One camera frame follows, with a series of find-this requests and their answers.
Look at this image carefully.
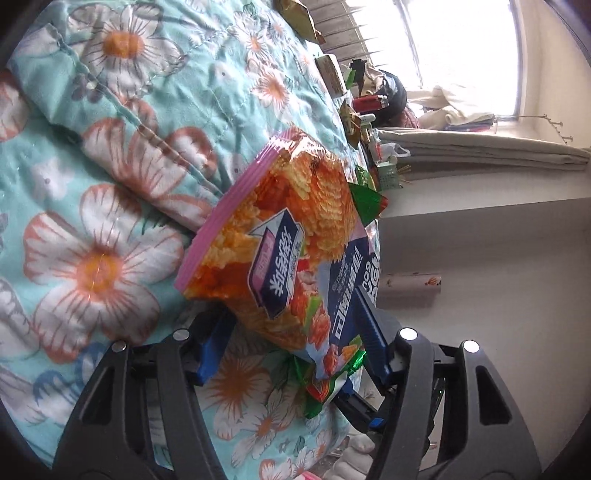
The green snack wrapper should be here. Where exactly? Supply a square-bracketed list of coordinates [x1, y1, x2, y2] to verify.
[355, 165, 377, 191]

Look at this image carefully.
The green plastic basket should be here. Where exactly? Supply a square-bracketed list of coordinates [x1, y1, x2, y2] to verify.
[377, 157, 401, 191]

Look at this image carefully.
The black bag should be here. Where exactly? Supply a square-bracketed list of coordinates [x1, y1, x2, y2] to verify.
[373, 70, 408, 127]

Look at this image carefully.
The orange noodle snack bag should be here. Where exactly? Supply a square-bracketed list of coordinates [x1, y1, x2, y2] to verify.
[175, 127, 379, 380]

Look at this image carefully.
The pink rolled mat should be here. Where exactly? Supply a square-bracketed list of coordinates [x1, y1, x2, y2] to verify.
[380, 273, 443, 295]

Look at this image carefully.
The green foil snack bag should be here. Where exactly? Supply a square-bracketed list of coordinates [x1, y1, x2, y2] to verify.
[349, 183, 389, 227]

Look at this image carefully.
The gold snack bag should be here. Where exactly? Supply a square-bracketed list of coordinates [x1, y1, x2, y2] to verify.
[273, 0, 325, 45]

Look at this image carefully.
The white gloved right hand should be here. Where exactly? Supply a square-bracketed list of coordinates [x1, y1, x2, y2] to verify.
[322, 434, 376, 480]

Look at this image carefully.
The gold brick package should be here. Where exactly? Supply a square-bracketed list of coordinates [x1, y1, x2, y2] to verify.
[315, 54, 348, 98]

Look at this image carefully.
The red thermos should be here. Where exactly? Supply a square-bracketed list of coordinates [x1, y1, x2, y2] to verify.
[353, 95, 390, 114]

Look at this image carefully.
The floral teal quilt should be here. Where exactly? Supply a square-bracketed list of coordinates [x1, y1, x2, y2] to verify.
[1, 1, 356, 479]

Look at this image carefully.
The grey curtain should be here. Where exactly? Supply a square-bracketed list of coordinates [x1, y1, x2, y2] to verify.
[379, 128, 590, 171]

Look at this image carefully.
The crumpled gold wrapper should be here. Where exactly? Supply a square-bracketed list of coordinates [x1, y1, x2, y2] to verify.
[339, 101, 362, 148]

